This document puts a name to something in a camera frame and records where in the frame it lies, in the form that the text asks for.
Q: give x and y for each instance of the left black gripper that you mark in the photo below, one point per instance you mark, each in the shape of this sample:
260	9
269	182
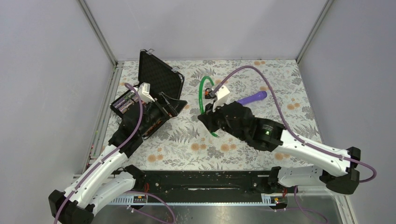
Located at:
168	109

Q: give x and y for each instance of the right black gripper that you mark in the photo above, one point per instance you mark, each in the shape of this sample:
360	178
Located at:
208	117

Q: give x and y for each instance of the orange black padlock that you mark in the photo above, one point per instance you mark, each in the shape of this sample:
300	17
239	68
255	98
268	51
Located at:
208	93

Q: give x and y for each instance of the green cable lock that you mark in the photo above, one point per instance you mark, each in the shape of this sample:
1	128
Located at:
201	92

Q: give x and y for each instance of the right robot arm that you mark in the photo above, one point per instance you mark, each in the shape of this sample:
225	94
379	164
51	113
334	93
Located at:
330	167

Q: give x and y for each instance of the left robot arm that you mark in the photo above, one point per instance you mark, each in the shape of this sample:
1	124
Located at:
85	197

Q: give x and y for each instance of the black poker chip case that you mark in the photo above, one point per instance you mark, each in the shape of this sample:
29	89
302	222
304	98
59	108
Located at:
160	76

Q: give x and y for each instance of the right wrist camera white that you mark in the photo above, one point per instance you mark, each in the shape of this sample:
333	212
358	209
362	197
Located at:
220	97

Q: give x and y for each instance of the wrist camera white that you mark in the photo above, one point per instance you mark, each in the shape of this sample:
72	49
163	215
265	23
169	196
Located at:
144	93
220	97

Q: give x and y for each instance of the purple cylindrical handle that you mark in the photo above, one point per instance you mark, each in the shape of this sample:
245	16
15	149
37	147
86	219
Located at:
261	95

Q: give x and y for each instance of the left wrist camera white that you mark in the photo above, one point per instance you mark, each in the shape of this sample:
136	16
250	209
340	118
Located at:
144	93

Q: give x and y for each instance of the black mounting base plate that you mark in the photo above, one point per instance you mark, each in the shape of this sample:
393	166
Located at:
239	187

